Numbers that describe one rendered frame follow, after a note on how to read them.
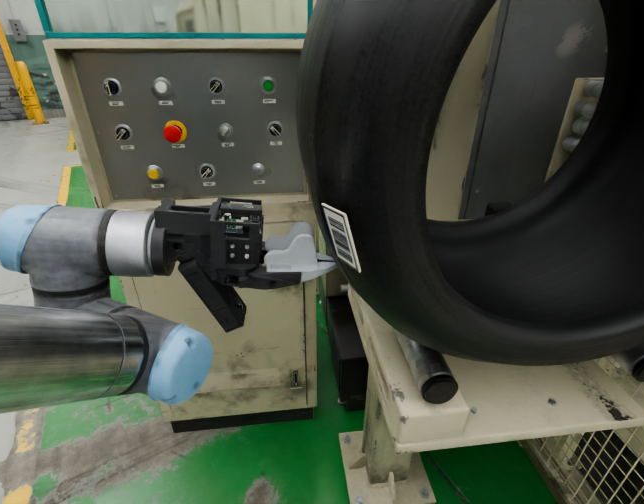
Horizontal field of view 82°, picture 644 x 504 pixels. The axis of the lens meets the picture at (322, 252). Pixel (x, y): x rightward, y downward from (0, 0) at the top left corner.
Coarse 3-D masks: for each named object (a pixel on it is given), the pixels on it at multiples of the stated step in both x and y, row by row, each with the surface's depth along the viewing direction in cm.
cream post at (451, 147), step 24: (480, 48) 60; (456, 72) 62; (480, 72) 62; (456, 96) 64; (480, 96) 64; (456, 120) 66; (432, 144) 67; (456, 144) 68; (432, 168) 70; (456, 168) 70; (432, 192) 72; (456, 192) 73; (432, 216) 75; (456, 216) 75; (384, 432) 107; (384, 456) 113; (408, 456) 114; (384, 480) 119
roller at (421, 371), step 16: (400, 336) 52; (416, 352) 47; (432, 352) 47; (416, 368) 46; (432, 368) 45; (448, 368) 45; (432, 384) 43; (448, 384) 43; (432, 400) 44; (448, 400) 45
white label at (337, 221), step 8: (328, 208) 33; (328, 216) 34; (336, 216) 32; (344, 216) 31; (328, 224) 35; (336, 224) 33; (344, 224) 31; (336, 232) 34; (344, 232) 32; (336, 240) 35; (344, 240) 33; (352, 240) 32; (336, 248) 36; (344, 248) 34; (352, 248) 32; (344, 256) 35; (352, 256) 33; (352, 264) 34
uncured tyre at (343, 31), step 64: (320, 0) 38; (384, 0) 25; (448, 0) 24; (640, 0) 50; (320, 64) 30; (384, 64) 26; (448, 64) 26; (640, 64) 55; (320, 128) 31; (384, 128) 28; (640, 128) 58; (320, 192) 34; (384, 192) 30; (576, 192) 64; (640, 192) 58; (384, 256) 34; (448, 256) 66; (512, 256) 66; (576, 256) 60; (640, 256) 54; (448, 320) 38; (512, 320) 42; (576, 320) 52; (640, 320) 41
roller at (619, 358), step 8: (624, 352) 49; (632, 352) 48; (640, 352) 47; (616, 360) 50; (624, 360) 48; (632, 360) 47; (640, 360) 47; (624, 368) 49; (632, 368) 48; (640, 368) 47; (632, 376) 49; (640, 376) 47
